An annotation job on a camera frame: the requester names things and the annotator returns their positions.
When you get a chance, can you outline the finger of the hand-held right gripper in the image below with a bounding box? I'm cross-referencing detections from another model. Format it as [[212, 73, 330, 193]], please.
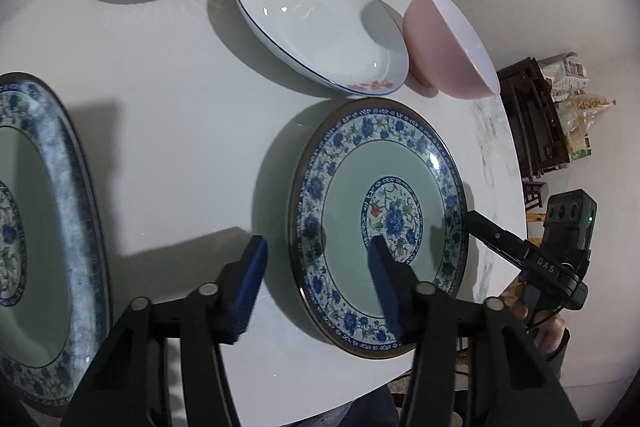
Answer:
[[465, 209, 531, 268]]

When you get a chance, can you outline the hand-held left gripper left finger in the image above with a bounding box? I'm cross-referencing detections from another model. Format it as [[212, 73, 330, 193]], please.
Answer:
[[60, 234, 268, 427]]

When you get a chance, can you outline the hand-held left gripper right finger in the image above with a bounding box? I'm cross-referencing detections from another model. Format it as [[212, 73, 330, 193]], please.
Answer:
[[367, 234, 583, 427]]

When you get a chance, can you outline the blue floral plate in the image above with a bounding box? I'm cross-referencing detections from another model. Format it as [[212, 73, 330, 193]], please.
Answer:
[[286, 97, 471, 360], [0, 72, 111, 408]]

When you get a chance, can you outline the pink bowl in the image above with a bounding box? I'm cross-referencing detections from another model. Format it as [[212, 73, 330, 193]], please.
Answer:
[[402, 0, 502, 101]]

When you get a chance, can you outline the white plate with pink flowers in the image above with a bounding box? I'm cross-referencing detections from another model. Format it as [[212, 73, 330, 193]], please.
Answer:
[[232, 0, 411, 96]]

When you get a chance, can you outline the person's right hand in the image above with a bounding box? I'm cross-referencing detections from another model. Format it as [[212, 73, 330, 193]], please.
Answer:
[[500, 279, 571, 360]]

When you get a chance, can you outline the clear bag of soybeans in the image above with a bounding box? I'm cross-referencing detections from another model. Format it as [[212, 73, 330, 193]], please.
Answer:
[[560, 92, 616, 160]]

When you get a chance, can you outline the dark carved wooden chair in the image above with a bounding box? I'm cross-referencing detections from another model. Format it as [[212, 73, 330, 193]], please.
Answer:
[[497, 57, 571, 212]]

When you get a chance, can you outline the person's leg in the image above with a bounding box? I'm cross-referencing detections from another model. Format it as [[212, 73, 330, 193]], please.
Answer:
[[345, 384, 406, 427]]

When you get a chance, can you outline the black cable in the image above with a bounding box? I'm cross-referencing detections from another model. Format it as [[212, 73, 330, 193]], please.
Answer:
[[525, 274, 590, 329]]

